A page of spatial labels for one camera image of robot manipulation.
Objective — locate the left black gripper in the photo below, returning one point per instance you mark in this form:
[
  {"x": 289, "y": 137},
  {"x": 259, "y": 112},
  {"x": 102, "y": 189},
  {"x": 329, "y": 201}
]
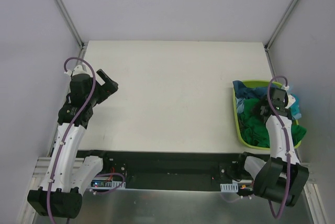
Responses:
[{"x": 103, "y": 91}]

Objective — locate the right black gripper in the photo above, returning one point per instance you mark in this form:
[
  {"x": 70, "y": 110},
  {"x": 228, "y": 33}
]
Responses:
[{"x": 265, "y": 109}]

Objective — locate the green t-shirt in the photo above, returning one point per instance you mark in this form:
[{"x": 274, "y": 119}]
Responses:
[{"x": 252, "y": 130}]

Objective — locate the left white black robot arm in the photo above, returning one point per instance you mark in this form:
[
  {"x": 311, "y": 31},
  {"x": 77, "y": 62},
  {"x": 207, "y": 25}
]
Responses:
[{"x": 61, "y": 191}]

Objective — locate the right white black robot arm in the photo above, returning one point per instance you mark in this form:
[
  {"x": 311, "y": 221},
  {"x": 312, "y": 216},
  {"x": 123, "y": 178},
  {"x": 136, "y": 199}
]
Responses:
[{"x": 280, "y": 179}]

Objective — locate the lime green plastic basket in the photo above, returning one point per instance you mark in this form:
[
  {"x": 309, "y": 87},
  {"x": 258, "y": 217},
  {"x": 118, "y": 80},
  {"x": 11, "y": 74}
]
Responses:
[{"x": 238, "y": 130}]

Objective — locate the dark blue t-shirt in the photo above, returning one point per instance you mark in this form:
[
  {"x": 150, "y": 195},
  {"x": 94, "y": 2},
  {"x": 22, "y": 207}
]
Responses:
[{"x": 249, "y": 89}]

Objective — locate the teal blue t-shirt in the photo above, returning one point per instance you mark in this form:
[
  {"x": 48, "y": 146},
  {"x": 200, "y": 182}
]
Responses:
[{"x": 292, "y": 103}]

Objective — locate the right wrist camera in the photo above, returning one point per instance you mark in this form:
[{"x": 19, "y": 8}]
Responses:
[{"x": 277, "y": 94}]

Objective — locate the right white cable duct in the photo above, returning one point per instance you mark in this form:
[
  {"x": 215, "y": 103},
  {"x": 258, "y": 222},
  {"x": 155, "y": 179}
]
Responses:
[{"x": 229, "y": 188}]

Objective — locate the white cable duct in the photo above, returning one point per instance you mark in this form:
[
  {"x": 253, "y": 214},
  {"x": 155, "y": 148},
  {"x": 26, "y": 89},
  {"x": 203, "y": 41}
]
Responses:
[
  {"x": 103, "y": 185},
  {"x": 229, "y": 188}
]

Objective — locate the left aluminium frame post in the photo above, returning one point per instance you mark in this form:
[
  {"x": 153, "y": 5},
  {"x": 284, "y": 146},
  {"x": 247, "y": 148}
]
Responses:
[{"x": 69, "y": 23}]

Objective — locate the aluminium frame post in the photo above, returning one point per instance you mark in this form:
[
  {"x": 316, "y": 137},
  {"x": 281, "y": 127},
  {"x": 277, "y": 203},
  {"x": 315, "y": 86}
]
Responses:
[
  {"x": 282, "y": 21},
  {"x": 69, "y": 23}
]

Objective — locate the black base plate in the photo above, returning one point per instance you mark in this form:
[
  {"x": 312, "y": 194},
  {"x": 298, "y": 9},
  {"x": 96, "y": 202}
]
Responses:
[{"x": 203, "y": 172}]

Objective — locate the left white cable duct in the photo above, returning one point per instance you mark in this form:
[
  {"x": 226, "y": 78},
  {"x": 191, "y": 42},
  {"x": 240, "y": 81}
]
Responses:
[{"x": 103, "y": 185}]

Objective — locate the right aluminium frame post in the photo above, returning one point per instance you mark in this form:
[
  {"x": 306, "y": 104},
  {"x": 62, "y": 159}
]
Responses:
[{"x": 282, "y": 21}]

